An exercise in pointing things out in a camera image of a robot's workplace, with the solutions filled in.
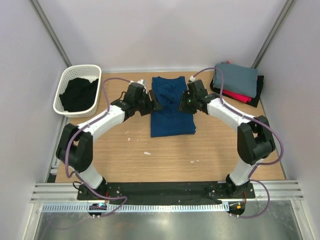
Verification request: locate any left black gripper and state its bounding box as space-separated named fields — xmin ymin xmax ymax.
xmin=134 ymin=89 xmax=162 ymax=116

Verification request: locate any blue mickey t-shirt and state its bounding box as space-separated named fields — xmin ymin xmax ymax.
xmin=150 ymin=76 xmax=196 ymax=138

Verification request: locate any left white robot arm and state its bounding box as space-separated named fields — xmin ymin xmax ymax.
xmin=56 ymin=81 xmax=163 ymax=200

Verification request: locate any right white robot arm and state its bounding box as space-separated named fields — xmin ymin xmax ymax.
xmin=178 ymin=79 xmax=275 ymax=198

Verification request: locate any folded pink t-shirt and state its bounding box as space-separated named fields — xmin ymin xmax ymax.
xmin=221 ymin=59 xmax=253 ymax=104

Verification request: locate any folded grey t-shirt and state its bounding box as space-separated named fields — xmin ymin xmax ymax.
xmin=213 ymin=63 xmax=258 ymax=98

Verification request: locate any folded black t-shirt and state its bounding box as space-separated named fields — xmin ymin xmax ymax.
xmin=222 ymin=75 xmax=264 ymax=108

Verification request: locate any white plastic laundry basket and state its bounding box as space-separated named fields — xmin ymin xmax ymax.
xmin=53 ymin=64 xmax=102 ymax=118

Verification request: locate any black t-shirt in basket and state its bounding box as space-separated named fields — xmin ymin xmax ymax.
xmin=59 ymin=77 xmax=99 ymax=113

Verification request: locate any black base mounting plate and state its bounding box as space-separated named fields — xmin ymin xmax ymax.
xmin=77 ymin=181 xmax=256 ymax=204

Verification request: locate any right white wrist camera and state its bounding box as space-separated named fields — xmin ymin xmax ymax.
xmin=188 ymin=75 xmax=197 ymax=83

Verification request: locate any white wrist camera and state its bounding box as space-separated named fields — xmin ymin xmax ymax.
xmin=188 ymin=75 xmax=197 ymax=83
xmin=129 ymin=79 xmax=147 ymax=88

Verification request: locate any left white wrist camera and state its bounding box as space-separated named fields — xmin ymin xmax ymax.
xmin=129 ymin=79 xmax=147 ymax=88

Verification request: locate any white slotted cable duct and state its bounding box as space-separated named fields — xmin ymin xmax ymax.
xmin=42 ymin=202 xmax=229 ymax=213

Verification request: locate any aluminium frame rail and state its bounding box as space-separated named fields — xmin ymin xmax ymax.
xmin=30 ymin=180 xmax=304 ymax=203

